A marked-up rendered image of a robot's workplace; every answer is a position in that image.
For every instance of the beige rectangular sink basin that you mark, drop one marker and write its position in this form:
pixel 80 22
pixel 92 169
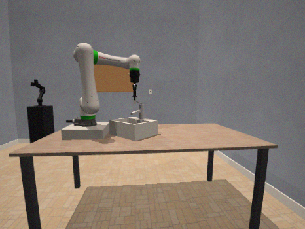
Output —
pixel 133 128

